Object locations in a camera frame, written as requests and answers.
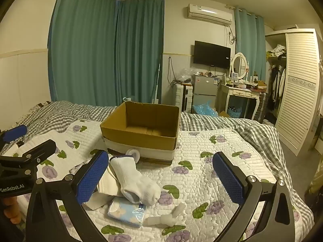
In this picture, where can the white dressing table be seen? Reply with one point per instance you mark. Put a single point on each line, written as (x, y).
(239, 92)

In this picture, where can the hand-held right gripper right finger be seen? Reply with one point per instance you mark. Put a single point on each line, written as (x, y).
(228, 181)

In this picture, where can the cardboard box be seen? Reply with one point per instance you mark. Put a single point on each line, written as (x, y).
(141, 141)

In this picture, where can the white sock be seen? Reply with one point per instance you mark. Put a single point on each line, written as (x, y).
(131, 179)

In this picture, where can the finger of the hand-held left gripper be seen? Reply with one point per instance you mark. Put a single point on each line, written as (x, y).
(37, 151)
(15, 133)

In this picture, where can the wide teal curtain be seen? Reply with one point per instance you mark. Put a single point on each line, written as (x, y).
(83, 50)

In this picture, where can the white floral quilt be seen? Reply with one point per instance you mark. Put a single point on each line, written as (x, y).
(191, 156)

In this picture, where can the narrow teal curtain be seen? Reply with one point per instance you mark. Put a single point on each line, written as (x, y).
(248, 37)

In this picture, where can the black wall television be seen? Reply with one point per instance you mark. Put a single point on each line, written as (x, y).
(212, 54)

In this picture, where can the white tape roll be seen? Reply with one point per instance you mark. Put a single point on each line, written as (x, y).
(131, 153)

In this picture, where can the hanging clothes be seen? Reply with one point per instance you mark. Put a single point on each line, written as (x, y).
(276, 85)

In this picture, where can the white oval mirror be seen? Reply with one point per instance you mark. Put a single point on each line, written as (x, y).
(238, 64)

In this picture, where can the clear water jug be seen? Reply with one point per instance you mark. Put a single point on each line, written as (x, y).
(126, 99)

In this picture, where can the grey small fridge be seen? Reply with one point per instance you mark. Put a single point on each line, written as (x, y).
(204, 88)

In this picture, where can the white suitcase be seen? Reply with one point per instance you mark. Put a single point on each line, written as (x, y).
(184, 97)

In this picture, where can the clear plastic bag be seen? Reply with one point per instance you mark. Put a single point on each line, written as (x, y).
(185, 74)

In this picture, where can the white louvred wardrobe door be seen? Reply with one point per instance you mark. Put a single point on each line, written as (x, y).
(299, 88)

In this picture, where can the blue white tissue packet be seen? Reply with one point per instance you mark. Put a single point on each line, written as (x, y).
(121, 211)

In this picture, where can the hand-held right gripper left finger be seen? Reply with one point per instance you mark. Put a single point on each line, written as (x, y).
(92, 179)

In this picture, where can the person's left hand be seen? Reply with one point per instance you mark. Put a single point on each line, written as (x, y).
(12, 209)

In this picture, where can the clear plastic wrapper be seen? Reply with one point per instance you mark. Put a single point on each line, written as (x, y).
(77, 169)

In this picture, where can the clothes on wardrobe shelf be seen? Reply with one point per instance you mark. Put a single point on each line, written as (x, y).
(277, 50)

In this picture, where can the blue plastic bag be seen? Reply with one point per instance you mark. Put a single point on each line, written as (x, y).
(204, 109)

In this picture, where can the white air conditioner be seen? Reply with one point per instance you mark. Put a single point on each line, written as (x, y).
(209, 13)

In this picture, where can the grey gingham duvet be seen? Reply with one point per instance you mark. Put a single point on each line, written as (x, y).
(257, 133)

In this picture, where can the blue basket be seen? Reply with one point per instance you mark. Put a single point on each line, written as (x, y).
(234, 112)

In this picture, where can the white mop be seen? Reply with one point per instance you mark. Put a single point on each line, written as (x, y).
(157, 80)

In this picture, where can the small cardboard piece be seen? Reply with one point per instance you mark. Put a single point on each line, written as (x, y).
(224, 114)

